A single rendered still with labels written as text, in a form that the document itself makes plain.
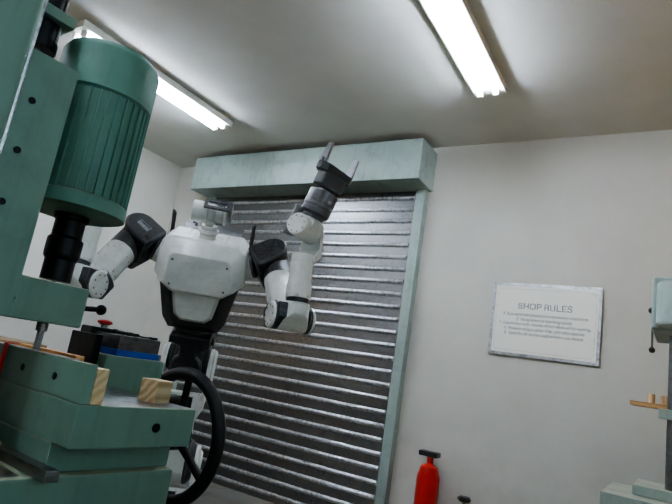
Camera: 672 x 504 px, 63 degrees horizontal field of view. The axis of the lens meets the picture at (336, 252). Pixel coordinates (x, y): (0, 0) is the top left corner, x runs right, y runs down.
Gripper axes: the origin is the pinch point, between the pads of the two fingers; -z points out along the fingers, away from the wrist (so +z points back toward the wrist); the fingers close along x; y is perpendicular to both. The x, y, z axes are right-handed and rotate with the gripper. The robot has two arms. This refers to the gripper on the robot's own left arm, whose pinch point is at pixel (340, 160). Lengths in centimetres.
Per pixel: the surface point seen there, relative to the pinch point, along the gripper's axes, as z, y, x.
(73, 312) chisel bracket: 61, -31, 58
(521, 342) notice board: 8, 55, -216
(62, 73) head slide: 25, -28, 76
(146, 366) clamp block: 67, -27, 39
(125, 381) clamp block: 71, -29, 42
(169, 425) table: 69, -53, 43
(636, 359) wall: -8, -3, -235
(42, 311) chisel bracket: 62, -33, 63
